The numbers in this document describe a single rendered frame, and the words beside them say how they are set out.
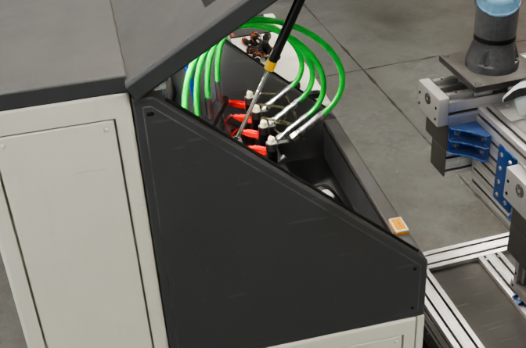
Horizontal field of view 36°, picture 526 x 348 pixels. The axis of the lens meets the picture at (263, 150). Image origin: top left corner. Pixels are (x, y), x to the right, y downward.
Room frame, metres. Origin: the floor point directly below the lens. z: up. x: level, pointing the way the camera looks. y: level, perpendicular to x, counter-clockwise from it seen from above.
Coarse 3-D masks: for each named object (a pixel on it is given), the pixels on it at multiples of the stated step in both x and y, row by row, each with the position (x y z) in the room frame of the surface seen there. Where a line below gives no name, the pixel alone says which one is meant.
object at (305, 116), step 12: (252, 24) 1.72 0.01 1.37; (264, 24) 1.73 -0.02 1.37; (204, 60) 1.70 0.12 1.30; (312, 60) 1.75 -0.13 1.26; (324, 72) 1.76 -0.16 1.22; (324, 84) 1.75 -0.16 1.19; (324, 96) 1.75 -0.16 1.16; (312, 108) 1.75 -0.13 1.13; (300, 120) 1.74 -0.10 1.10; (288, 132) 1.73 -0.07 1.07
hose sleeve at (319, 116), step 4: (320, 112) 1.67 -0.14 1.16; (316, 116) 1.67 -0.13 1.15; (320, 116) 1.66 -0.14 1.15; (324, 116) 1.66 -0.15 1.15; (308, 120) 1.67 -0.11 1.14; (312, 120) 1.66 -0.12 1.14; (316, 120) 1.66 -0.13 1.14; (304, 124) 1.66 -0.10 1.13; (308, 124) 1.66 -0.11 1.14; (312, 124) 1.66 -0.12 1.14; (300, 128) 1.66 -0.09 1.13; (304, 128) 1.66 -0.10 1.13; (308, 128) 1.66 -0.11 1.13; (296, 132) 1.66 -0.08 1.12; (300, 132) 1.65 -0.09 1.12; (304, 132) 1.66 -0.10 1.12; (300, 136) 1.65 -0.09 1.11
